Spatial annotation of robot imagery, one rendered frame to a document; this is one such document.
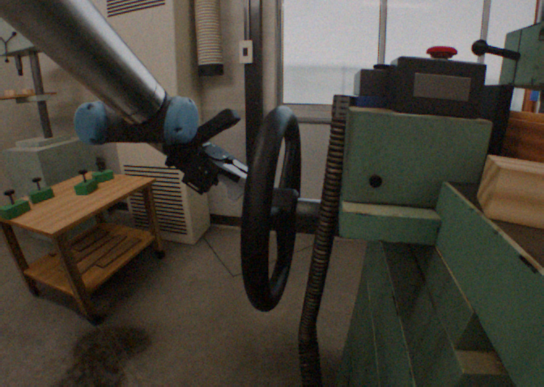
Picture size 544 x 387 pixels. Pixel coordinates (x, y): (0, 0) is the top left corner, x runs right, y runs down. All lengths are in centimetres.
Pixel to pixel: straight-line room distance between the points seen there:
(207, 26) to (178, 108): 124
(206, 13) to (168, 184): 104
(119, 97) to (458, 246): 39
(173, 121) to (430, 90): 32
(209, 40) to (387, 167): 143
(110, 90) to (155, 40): 129
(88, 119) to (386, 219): 46
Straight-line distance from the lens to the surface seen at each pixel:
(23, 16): 31
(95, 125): 48
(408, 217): 25
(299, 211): 36
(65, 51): 32
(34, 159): 208
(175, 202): 171
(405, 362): 35
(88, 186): 147
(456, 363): 24
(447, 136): 26
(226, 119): 49
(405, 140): 25
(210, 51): 157
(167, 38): 158
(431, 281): 28
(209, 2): 165
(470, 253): 22
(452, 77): 26
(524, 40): 40
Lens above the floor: 97
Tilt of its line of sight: 20 degrees down
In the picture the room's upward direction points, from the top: straight up
